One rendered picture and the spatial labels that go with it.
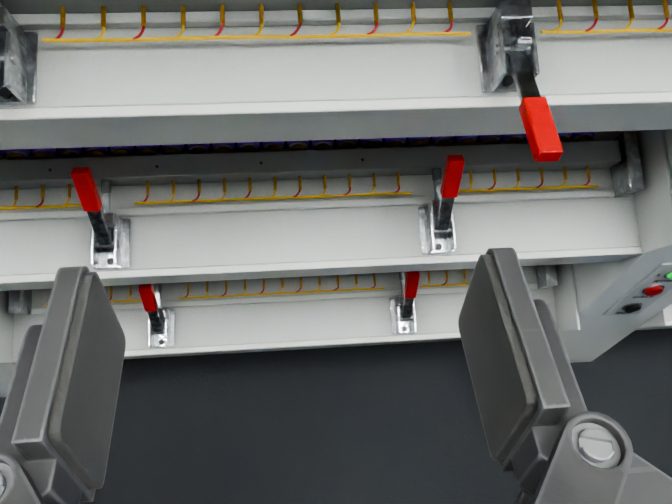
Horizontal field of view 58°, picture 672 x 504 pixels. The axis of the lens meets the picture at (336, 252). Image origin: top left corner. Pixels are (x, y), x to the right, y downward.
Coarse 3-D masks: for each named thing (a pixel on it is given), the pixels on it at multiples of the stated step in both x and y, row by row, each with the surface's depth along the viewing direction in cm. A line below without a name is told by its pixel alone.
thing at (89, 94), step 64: (64, 64) 32; (128, 64) 32; (192, 64) 33; (256, 64) 33; (320, 64) 33; (384, 64) 33; (448, 64) 34; (576, 64) 34; (640, 64) 35; (0, 128) 33; (64, 128) 33; (128, 128) 34; (192, 128) 34; (256, 128) 35; (320, 128) 35; (384, 128) 36; (448, 128) 36; (512, 128) 37; (576, 128) 38; (640, 128) 38
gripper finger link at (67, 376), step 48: (96, 288) 13; (48, 336) 12; (96, 336) 13; (48, 384) 11; (96, 384) 13; (0, 432) 11; (48, 432) 11; (96, 432) 13; (48, 480) 11; (96, 480) 12
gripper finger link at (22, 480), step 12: (0, 456) 10; (12, 456) 10; (0, 468) 10; (12, 468) 10; (24, 468) 11; (0, 480) 10; (12, 480) 10; (24, 480) 10; (0, 492) 10; (12, 492) 10; (24, 492) 10; (36, 492) 10
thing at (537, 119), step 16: (512, 48) 32; (512, 64) 31; (528, 64) 31; (528, 80) 31; (528, 96) 30; (528, 112) 29; (544, 112) 29; (528, 128) 29; (544, 128) 29; (544, 144) 28; (560, 144) 28; (544, 160) 29
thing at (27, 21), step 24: (24, 24) 32; (48, 24) 32; (72, 24) 32; (96, 24) 32; (120, 24) 32; (168, 24) 33; (192, 24) 33; (216, 24) 33; (240, 24) 33; (264, 24) 33; (288, 24) 33; (312, 24) 33; (336, 24) 34
